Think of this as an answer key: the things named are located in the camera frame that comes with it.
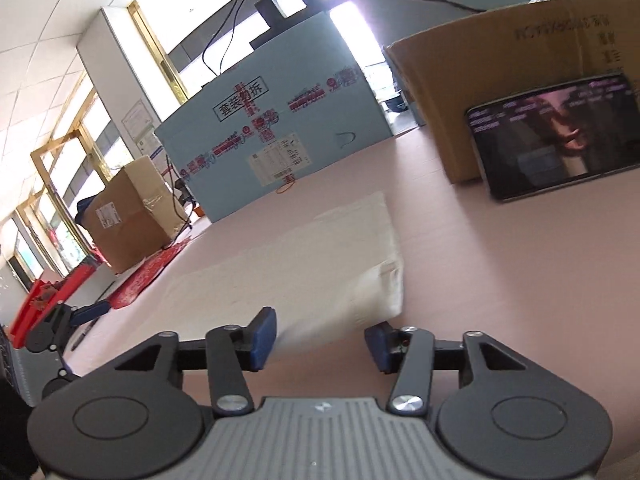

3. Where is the white fabric shopping bag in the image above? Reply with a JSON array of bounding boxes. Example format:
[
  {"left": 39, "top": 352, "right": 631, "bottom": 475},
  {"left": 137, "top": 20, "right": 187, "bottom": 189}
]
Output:
[{"left": 149, "top": 193, "right": 404, "bottom": 358}]

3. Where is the red plastic bin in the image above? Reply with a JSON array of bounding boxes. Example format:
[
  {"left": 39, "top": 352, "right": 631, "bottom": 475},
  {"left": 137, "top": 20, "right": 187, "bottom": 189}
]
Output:
[{"left": 8, "top": 264, "right": 96, "bottom": 349}]

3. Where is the black pen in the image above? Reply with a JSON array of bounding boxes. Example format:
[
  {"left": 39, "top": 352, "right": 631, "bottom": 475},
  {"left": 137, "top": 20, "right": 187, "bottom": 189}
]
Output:
[{"left": 70, "top": 318, "right": 98, "bottom": 352}]

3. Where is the red paper decoration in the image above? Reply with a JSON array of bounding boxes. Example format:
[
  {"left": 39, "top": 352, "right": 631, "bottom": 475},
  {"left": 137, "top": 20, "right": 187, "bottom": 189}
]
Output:
[{"left": 107, "top": 237, "right": 191, "bottom": 310}]

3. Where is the taped brown cardboard box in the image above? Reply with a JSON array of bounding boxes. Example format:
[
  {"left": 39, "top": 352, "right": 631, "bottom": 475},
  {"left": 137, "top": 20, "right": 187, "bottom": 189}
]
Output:
[{"left": 80, "top": 156, "right": 186, "bottom": 274}]

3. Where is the orange rubber band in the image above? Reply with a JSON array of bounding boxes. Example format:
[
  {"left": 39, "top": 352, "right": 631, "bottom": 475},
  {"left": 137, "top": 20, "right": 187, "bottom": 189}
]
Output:
[{"left": 276, "top": 182, "right": 294, "bottom": 195}]

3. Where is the smartphone with lit screen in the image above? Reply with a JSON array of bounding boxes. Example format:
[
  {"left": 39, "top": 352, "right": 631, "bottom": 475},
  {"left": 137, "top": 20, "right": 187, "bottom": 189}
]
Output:
[{"left": 465, "top": 73, "right": 639, "bottom": 202}]

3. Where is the light blue cardboard box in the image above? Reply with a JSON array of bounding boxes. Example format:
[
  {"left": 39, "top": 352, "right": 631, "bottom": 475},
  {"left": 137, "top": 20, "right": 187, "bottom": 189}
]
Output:
[{"left": 156, "top": 13, "right": 392, "bottom": 221}]

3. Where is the black power adapter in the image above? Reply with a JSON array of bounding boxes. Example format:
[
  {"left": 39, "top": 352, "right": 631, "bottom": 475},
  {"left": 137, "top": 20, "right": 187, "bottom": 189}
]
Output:
[{"left": 255, "top": 0, "right": 285, "bottom": 28}]

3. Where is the black cable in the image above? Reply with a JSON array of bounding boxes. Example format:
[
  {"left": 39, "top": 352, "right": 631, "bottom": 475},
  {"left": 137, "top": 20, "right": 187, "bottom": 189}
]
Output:
[{"left": 200, "top": 0, "right": 274, "bottom": 77}]

